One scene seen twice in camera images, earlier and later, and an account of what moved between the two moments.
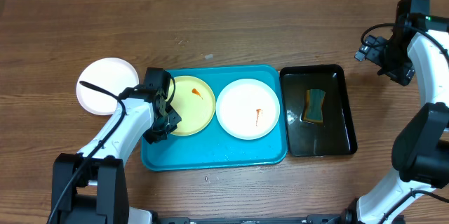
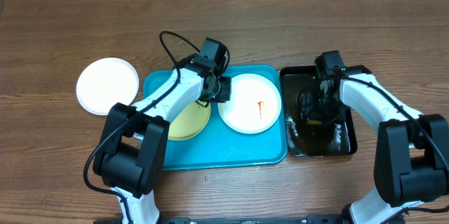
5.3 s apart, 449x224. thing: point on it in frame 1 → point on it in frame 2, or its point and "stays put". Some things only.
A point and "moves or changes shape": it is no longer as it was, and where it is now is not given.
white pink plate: [112, 74] stays put
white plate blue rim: [248, 109] moves or changes shape
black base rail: [255, 219] stays put
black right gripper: [372, 52] → [313, 112]
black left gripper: [153, 136] → [225, 95]
